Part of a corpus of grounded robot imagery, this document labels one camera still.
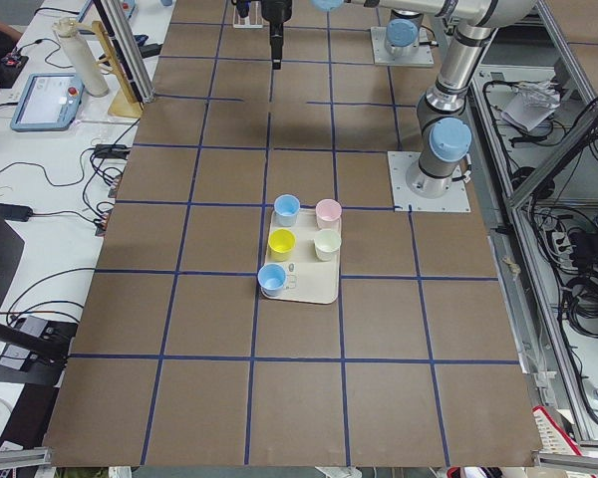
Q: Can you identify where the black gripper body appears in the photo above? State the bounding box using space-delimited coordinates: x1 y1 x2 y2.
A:
261 0 293 25

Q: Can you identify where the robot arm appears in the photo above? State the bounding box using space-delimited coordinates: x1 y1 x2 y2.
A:
360 0 535 198
384 9 424 58

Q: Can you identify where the blue plastic cup middle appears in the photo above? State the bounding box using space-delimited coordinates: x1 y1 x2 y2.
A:
273 194 300 227

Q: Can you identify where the pink plastic cup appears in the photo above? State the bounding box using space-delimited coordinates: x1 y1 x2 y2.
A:
315 198 342 229

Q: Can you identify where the yellow plastic cup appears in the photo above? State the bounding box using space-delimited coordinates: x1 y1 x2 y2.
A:
268 228 296 262

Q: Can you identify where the pale green plastic cup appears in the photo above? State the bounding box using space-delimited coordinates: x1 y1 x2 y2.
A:
314 229 342 262

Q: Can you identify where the light blue cup far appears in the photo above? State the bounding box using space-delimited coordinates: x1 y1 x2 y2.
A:
257 263 287 297

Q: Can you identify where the wooden stand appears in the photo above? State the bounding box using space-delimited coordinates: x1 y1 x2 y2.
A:
91 21 143 119

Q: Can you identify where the white paper roll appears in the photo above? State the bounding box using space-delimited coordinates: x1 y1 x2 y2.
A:
53 17 109 98

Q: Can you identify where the blue teach pendant tablet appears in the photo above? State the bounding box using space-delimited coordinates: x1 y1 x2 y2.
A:
10 73 84 132

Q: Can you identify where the cream plastic tray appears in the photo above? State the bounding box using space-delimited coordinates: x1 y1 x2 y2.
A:
261 208 340 304

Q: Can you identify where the white wire cup rack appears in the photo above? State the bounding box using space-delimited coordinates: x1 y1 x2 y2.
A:
232 0 263 29

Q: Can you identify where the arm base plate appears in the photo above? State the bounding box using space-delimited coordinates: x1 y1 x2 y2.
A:
370 27 434 68
388 151 471 213

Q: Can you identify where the aluminium frame post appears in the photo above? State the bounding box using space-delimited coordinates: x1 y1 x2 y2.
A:
94 0 154 104

